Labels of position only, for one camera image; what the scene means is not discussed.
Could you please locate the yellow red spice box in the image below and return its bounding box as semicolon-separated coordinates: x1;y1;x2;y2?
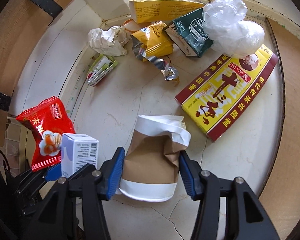
175;45;279;141

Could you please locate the crushed brown paper cup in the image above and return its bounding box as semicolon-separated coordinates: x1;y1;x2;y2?
119;115;191;202

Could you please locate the yellow foil snack packet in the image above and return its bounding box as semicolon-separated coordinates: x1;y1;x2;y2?
131;21;179;82

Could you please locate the dark green snack packet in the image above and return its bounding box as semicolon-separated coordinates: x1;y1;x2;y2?
163;8;213;57

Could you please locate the yellow paper box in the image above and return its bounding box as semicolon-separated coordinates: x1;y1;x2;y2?
129;0;204;24

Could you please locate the green white small packet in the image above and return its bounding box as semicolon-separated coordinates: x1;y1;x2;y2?
87;54;118;87

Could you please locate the white small carton box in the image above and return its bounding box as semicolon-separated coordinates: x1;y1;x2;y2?
61;133;99;178

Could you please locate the crumpled white plastic bag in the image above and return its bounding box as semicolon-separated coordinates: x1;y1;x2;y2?
203;0;264;58

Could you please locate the red snack wrapper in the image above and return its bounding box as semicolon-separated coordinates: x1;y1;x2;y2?
17;96;75;172

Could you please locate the crumpled white paper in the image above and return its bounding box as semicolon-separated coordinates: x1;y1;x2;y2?
88;26;130;57

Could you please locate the brown cardboard sheet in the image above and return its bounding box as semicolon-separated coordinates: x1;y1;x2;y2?
260;19;300;239

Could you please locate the wooden cutting board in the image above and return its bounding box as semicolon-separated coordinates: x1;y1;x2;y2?
0;0;77;148

